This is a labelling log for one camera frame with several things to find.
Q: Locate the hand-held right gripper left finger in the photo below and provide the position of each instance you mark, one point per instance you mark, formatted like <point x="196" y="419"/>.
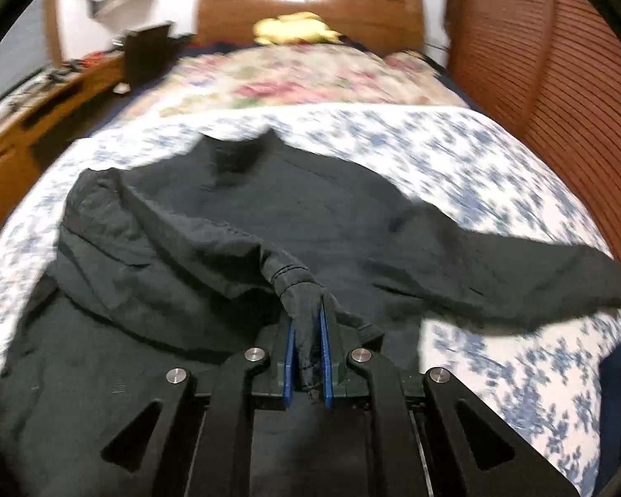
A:
<point x="289" y="360"/>

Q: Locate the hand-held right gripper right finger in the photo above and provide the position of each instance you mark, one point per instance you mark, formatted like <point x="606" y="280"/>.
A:
<point x="325" y="360"/>

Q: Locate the black jacket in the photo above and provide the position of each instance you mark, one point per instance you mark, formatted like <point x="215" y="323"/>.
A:
<point x="238" y="191"/>

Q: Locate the blue floral bedspread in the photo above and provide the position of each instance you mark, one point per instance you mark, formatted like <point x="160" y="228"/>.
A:
<point x="471" y="155"/>

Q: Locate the floral pillow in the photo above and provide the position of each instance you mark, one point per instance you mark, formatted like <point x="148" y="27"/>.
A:
<point x="300" y="77"/>

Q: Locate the yellow plush toy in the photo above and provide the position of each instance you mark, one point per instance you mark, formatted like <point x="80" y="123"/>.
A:
<point x="290" y="28"/>

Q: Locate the black chair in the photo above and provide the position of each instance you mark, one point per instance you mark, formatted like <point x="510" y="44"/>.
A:
<point x="145" y="57"/>

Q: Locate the wooden desk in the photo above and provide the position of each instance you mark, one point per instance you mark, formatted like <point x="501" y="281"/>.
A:
<point x="10" y="165"/>

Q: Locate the wooden headboard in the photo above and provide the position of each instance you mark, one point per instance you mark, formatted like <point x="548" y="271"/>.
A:
<point x="341" y="10"/>

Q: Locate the wooden louvered wardrobe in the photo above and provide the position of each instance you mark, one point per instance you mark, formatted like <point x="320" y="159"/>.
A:
<point x="522" y="36"/>

